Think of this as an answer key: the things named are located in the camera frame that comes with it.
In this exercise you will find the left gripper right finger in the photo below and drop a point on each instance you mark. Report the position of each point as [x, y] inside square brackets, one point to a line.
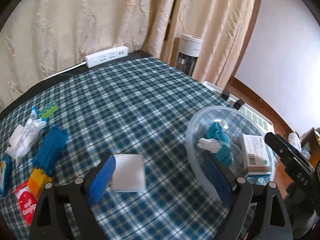
[270, 221]

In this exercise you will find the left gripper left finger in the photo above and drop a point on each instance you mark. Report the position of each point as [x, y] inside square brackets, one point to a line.
[50, 219]

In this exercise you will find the orange yellow toy block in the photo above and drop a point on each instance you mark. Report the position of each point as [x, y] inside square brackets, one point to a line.
[37, 181]

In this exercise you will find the white medicine box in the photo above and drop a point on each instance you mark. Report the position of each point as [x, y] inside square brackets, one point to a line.
[255, 157]

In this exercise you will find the red balloon glue packet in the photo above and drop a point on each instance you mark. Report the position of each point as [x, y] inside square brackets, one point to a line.
[27, 202]

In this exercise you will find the dark blue snack packet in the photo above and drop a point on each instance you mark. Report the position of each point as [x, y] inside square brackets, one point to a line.
[51, 150]

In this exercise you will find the white sponge block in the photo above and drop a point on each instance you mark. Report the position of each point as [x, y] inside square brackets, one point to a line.
[129, 175]

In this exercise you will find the blue white cracker packet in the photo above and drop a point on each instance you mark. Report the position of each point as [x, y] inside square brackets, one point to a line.
[6, 169]

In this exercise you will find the white plastic packet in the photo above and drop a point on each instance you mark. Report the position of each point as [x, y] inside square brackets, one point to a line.
[24, 137]

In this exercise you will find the teal towel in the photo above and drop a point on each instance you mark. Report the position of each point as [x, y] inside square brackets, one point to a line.
[216, 141]

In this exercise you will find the clear plastic bowl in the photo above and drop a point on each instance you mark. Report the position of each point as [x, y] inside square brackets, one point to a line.
[235, 124]

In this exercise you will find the green toy brick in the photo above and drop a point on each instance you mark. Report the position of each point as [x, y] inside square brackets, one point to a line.
[48, 110]

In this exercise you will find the black power adapter right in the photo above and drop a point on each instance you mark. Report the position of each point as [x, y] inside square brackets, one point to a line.
[238, 104]

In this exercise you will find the black power adapter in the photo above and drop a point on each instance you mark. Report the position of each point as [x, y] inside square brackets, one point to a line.
[238, 104]
[225, 95]

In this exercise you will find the black power adapter left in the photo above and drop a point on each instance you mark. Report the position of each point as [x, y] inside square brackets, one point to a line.
[225, 95]

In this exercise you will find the plaid blue tablecloth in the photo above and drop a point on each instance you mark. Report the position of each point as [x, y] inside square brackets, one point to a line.
[140, 106]

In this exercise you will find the white power strip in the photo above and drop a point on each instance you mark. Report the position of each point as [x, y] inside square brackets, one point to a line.
[104, 56]

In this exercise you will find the white tower fan heater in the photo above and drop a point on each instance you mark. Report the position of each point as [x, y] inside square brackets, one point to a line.
[188, 52]

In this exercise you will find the beige patterned curtain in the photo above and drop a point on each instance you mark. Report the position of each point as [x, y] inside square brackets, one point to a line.
[42, 37]

